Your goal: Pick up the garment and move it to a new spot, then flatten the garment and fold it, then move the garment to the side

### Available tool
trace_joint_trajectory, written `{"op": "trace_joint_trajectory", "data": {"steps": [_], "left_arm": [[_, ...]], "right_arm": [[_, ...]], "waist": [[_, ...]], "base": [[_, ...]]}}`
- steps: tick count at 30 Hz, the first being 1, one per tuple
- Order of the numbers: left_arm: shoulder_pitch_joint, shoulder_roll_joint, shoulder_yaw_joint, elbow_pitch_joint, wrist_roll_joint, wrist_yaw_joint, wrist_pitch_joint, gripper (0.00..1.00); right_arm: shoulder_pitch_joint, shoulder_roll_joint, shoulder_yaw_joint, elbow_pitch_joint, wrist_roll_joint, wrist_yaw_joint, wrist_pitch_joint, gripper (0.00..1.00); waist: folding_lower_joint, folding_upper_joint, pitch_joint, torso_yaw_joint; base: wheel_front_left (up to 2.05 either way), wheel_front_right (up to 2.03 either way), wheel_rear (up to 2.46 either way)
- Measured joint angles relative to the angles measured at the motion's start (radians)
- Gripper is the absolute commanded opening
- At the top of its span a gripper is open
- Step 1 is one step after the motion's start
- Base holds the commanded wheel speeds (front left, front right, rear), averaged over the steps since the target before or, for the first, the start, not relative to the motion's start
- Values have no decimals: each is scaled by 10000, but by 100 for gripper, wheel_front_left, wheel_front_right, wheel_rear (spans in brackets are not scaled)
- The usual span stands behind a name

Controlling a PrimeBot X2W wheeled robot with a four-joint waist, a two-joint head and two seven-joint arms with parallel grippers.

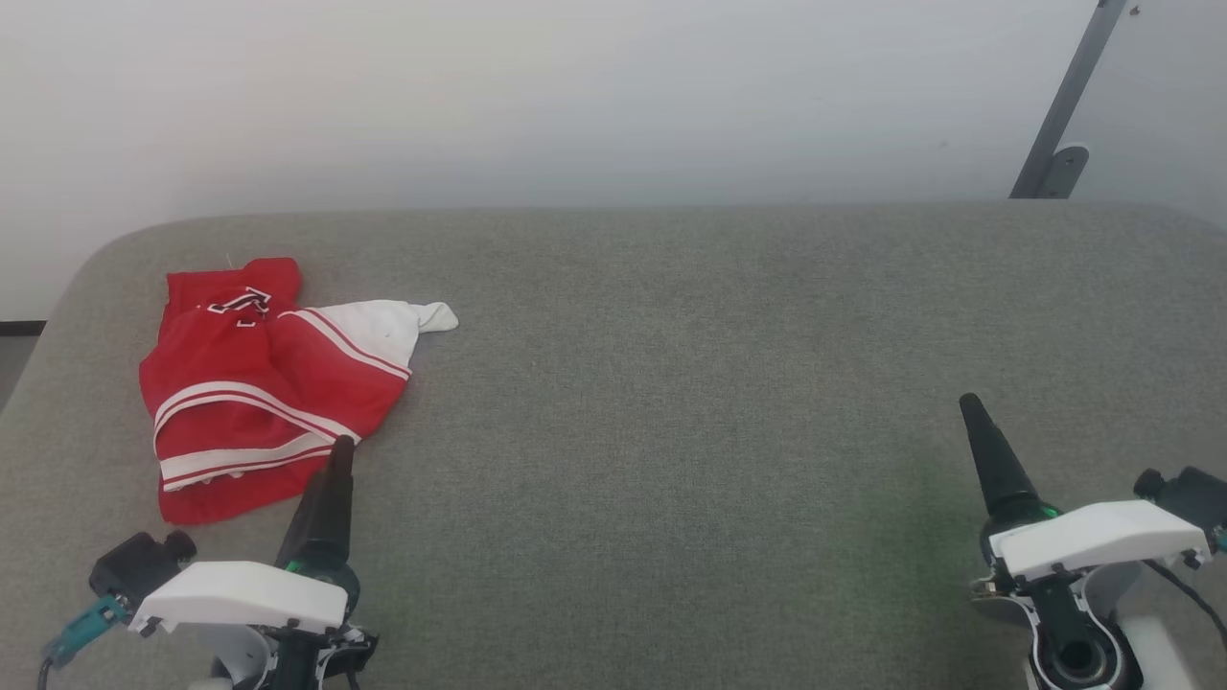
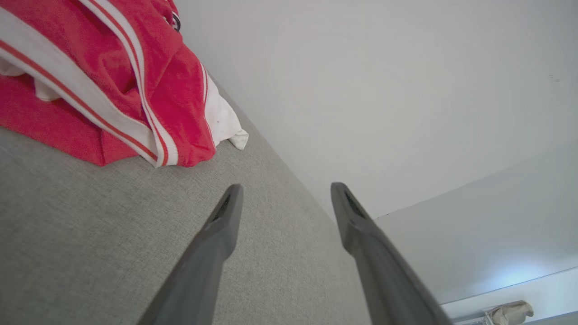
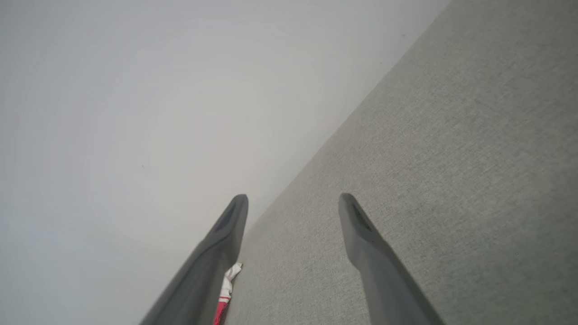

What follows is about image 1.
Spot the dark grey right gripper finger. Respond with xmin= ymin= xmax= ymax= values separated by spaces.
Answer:
xmin=968 ymin=393 xmax=1057 ymax=520
xmin=959 ymin=393 xmax=1019 ymax=526

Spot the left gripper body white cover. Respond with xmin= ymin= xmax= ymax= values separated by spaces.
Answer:
xmin=127 ymin=551 xmax=363 ymax=635

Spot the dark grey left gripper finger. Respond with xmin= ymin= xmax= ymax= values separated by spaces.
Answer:
xmin=317 ymin=436 xmax=357 ymax=567
xmin=277 ymin=436 xmax=344 ymax=567

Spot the thin black cable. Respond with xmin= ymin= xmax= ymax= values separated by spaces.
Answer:
xmin=1144 ymin=559 xmax=1227 ymax=653

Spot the rounded grey metal bracket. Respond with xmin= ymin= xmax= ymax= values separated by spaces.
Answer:
xmin=1035 ymin=144 xmax=1091 ymax=199

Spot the grey metal bar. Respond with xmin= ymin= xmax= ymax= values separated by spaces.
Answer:
xmin=1009 ymin=0 xmax=1129 ymax=199

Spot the teal cable plug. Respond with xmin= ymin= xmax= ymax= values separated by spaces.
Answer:
xmin=40 ymin=594 xmax=130 ymax=670

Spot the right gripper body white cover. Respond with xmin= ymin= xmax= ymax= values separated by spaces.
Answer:
xmin=978 ymin=498 xmax=1213 ymax=586

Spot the red white basketball jersey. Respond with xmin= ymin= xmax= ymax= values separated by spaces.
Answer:
xmin=139 ymin=257 xmax=459 ymax=526

